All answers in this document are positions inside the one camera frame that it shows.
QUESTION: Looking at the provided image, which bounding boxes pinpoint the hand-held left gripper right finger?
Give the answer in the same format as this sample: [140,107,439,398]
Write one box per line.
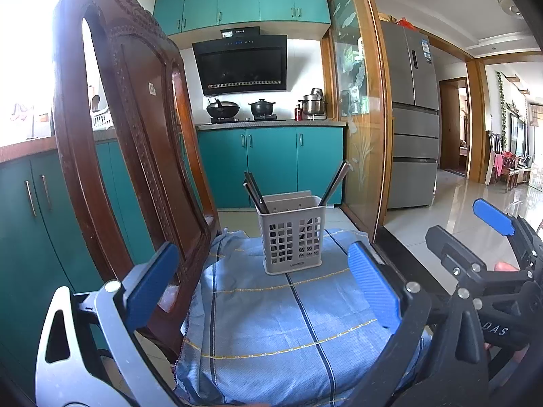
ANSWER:
[335,241,489,407]

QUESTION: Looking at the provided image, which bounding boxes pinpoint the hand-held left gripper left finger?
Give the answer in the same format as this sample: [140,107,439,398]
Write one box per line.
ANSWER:
[34,241,182,407]

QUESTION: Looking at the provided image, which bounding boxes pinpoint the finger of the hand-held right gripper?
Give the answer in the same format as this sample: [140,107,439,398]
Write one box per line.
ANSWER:
[425,226,534,294]
[472,198,543,270]

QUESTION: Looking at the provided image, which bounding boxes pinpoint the white plastic utensil basket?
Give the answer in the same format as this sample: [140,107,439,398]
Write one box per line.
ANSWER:
[257,192,329,276]

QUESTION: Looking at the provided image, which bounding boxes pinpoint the dark chopstick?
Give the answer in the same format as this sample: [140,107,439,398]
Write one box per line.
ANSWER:
[245,172,269,214]
[243,181,264,214]

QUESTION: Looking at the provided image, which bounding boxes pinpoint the wooden dining chairs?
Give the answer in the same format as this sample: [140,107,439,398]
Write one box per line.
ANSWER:
[487,133,532,192]

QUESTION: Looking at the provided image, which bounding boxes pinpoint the wooden doorway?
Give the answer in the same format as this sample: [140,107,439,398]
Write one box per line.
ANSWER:
[438,77,472,175]

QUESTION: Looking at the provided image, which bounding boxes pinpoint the green leaf garland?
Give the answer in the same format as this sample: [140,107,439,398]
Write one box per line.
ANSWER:
[497,72,508,137]

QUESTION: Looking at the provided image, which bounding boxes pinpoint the grey refrigerator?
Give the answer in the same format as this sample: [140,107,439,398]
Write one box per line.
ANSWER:
[379,21,441,210]

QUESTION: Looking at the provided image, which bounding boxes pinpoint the blue striped cloth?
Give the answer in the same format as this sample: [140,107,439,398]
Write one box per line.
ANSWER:
[174,228,434,407]

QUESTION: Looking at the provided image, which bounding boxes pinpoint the teal base cabinets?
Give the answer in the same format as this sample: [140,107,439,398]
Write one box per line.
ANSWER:
[0,140,158,396]
[197,125,345,210]

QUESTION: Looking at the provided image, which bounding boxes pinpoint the carved wooden chair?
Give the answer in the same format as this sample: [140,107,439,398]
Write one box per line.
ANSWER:
[51,0,222,366]

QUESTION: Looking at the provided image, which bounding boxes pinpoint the glass sliding door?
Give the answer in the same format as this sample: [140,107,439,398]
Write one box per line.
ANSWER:
[320,0,393,243]

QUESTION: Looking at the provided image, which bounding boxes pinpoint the dish rack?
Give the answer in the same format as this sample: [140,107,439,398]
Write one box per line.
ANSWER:
[91,109,115,130]

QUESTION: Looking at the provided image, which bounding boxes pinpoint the grey kitchen countertop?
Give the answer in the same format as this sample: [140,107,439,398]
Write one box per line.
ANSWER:
[0,129,118,164]
[195,118,348,132]

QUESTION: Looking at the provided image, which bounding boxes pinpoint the black wok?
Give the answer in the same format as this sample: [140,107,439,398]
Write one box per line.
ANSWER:
[206,98,241,120]

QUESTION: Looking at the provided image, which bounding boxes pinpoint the gas stove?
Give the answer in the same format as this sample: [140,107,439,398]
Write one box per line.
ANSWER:
[209,114,279,125]

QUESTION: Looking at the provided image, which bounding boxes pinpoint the black cooking pot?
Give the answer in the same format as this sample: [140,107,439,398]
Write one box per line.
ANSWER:
[248,98,277,118]

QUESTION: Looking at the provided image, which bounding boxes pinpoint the ceiling lamp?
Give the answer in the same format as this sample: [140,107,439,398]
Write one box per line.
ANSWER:
[497,0,524,17]

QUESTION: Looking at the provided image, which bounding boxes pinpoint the black range hood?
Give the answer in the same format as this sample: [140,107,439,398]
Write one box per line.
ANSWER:
[192,26,288,97]

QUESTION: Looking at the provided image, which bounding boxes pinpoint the teal wall cabinets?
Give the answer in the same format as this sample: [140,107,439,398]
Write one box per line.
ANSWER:
[153,0,332,37]

